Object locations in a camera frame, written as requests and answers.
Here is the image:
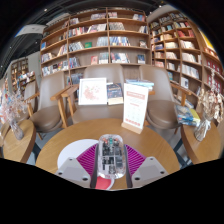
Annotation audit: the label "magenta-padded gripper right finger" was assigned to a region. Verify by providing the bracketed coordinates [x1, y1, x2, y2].
[123, 143, 169, 189]

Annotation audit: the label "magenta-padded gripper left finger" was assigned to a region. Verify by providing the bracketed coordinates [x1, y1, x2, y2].
[54, 143, 100, 190]

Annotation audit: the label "transparent computer mouse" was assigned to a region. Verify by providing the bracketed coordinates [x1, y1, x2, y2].
[97, 133, 127, 180]

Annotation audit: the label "white mouse pad, red wrist rest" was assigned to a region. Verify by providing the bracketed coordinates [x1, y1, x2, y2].
[57, 138, 116, 191]

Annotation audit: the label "round wooden side table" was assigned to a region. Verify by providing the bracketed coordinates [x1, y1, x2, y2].
[180, 121, 223, 166]
[0, 119, 37, 164]

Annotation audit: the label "stack of colourful books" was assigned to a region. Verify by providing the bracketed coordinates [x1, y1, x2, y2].
[174, 103, 202, 128]

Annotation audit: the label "white sign on wooden base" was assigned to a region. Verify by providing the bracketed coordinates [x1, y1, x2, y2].
[120, 82, 150, 135]

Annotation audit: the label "glass vase with dried flowers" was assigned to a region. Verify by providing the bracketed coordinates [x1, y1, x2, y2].
[0, 88, 29, 141]
[193, 69, 224, 143]

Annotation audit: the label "brown padded wooden armchair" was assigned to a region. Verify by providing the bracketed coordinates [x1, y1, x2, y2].
[50, 63, 156, 126]
[139, 64, 194, 134]
[24, 70, 71, 134]

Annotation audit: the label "white framed floral picture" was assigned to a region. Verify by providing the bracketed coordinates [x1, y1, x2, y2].
[77, 77, 108, 107]

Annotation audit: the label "dark cover book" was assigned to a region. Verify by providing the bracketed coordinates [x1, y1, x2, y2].
[106, 82, 124, 106]

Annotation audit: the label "distant wooden bookshelf unit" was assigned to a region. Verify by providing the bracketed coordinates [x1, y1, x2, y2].
[9, 57, 36, 94]

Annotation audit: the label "curved wooden bookshelf unit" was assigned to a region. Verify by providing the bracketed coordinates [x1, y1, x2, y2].
[148, 9, 224, 101]

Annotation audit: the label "wide wooden bookshelf unit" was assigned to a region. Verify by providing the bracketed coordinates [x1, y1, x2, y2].
[39, 7, 153, 79]

